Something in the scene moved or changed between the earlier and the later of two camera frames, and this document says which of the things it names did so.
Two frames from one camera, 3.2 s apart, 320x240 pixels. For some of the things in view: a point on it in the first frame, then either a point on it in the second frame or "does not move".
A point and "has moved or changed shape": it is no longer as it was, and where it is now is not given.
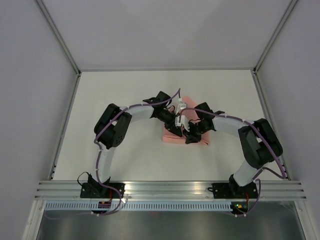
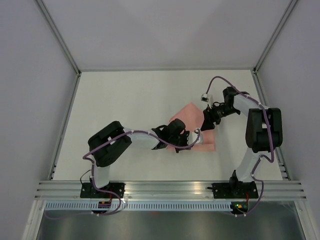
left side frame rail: (65, 125) does not move
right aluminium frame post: (275, 34) does not move
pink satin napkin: (190, 112) has moved or changed shape
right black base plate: (234, 191) does not move
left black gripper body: (168, 118) to (181, 140)
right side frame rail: (268, 113) does not move
